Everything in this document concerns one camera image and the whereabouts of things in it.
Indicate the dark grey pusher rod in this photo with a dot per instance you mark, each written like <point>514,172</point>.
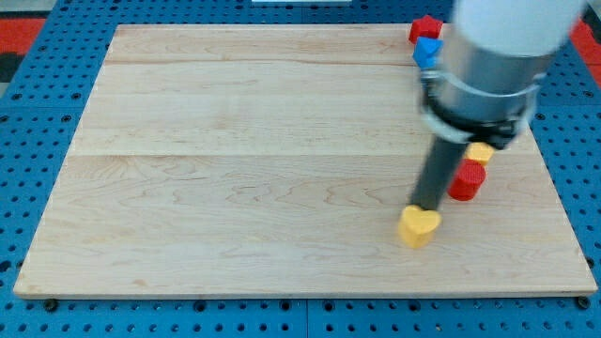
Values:
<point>438,171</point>

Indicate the red star block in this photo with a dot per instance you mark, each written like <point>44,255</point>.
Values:
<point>425,27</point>

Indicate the red cylinder block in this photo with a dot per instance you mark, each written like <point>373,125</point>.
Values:
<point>468,179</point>

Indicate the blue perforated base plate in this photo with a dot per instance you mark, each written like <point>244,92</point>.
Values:
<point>40,109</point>

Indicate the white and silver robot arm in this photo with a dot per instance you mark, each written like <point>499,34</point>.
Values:
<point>495,55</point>

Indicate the blue pentagon block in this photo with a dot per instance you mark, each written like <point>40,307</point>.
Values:
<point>426,52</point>

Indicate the yellow heart block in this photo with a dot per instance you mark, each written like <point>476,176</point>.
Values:
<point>417,226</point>

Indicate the yellow hexagon block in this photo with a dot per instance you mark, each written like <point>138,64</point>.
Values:
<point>480,152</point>

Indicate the light wooden board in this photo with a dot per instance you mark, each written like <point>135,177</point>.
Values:
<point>274,161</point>

